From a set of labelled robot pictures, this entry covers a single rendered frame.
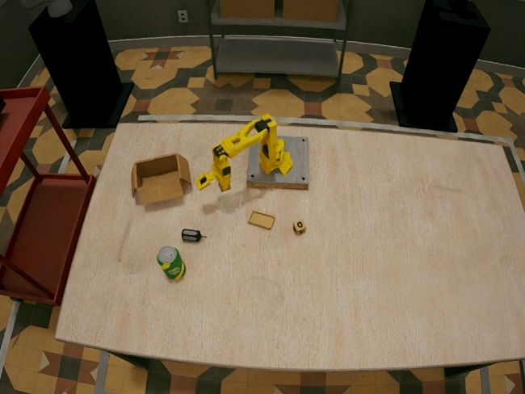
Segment green soda can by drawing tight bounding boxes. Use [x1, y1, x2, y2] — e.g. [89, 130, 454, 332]
[157, 245, 186, 280]

